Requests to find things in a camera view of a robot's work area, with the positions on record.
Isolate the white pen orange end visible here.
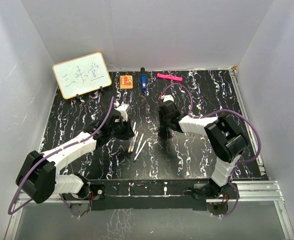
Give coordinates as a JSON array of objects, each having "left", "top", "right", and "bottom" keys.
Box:
[{"left": 128, "top": 130, "right": 138, "bottom": 153}]

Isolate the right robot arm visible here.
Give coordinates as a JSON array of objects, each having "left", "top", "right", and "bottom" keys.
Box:
[{"left": 158, "top": 95, "right": 248, "bottom": 199}]

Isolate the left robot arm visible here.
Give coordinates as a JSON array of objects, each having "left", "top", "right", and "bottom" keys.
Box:
[{"left": 16, "top": 104, "right": 134, "bottom": 204}]

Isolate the white pen green end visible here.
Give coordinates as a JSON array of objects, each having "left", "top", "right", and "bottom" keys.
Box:
[{"left": 134, "top": 140, "right": 147, "bottom": 162}]

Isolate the white pen magenta end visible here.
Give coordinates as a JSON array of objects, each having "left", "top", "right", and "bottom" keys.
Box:
[{"left": 135, "top": 133, "right": 144, "bottom": 156}]

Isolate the pink flat tool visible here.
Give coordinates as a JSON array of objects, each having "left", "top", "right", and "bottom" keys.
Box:
[{"left": 157, "top": 72, "right": 183, "bottom": 82}]

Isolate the blue stapler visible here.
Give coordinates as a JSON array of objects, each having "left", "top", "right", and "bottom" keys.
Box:
[{"left": 140, "top": 67, "right": 148, "bottom": 92}]

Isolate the orange small notebook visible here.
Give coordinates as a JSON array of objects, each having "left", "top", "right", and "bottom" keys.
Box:
[{"left": 119, "top": 75, "right": 133, "bottom": 90}]

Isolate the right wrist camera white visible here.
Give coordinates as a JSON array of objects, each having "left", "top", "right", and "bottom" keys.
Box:
[{"left": 160, "top": 95, "right": 174, "bottom": 103}]

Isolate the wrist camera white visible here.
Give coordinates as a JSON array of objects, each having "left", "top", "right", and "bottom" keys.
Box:
[
  {"left": 114, "top": 101, "right": 130, "bottom": 122},
  {"left": 160, "top": 95, "right": 174, "bottom": 103}
]

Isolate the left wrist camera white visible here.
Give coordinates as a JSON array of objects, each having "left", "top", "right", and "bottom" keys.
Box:
[{"left": 114, "top": 101, "right": 130, "bottom": 122}]

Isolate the white board yellow frame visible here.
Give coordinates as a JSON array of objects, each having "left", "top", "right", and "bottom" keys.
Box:
[{"left": 52, "top": 52, "right": 112, "bottom": 100}]

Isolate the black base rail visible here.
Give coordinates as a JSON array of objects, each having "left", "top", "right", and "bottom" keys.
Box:
[{"left": 63, "top": 179, "right": 239, "bottom": 212}]

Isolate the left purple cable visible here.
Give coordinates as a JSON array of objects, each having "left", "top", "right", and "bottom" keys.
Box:
[{"left": 8, "top": 96, "right": 117, "bottom": 219}]

